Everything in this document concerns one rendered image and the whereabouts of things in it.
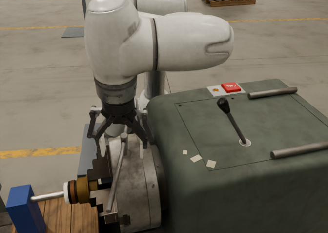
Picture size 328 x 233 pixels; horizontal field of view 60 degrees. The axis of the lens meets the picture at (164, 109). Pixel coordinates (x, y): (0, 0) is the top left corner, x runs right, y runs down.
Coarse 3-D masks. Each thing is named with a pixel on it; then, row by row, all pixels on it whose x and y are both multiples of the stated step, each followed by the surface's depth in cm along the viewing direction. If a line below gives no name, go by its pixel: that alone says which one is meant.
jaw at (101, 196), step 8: (96, 192) 89; (104, 192) 89; (96, 200) 86; (104, 200) 86; (104, 208) 84; (112, 208) 84; (104, 216) 82; (112, 216) 83; (128, 216) 82; (120, 224) 83
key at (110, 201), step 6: (126, 126) 83; (126, 132) 82; (120, 150) 77; (120, 156) 75; (120, 162) 73; (120, 168) 71; (114, 180) 67; (114, 186) 66; (114, 192) 64; (108, 198) 63; (108, 204) 61; (108, 210) 60
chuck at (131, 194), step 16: (112, 144) 88; (128, 144) 88; (112, 160) 83; (128, 160) 83; (128, 176) 81; (144, 176) 82; (128, 192) 80; (144, 192) 81; (128, 208) 81; (144, 208) 82; (128, 224) 84; (144, 224) 85
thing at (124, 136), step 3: (120, 135) 79; (123, 135) 79; (126, 135) 79; (120, 138) 79; (123, 138) 78; (126, 138) 78; (123, 141) 79; (126, 141) 79; (126, 144) 80; (126, 147) 81; (126, 150) 82; (126, 153) 84
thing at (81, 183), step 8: (72, 184) 90; (80, 184) 90; (88, 184) 91; (96, 184) 91; (72, 192) 89; (80, 192) 89; (88, 192) 89; (72, 200) 89; (80, 200) 89; (88, 200) 89
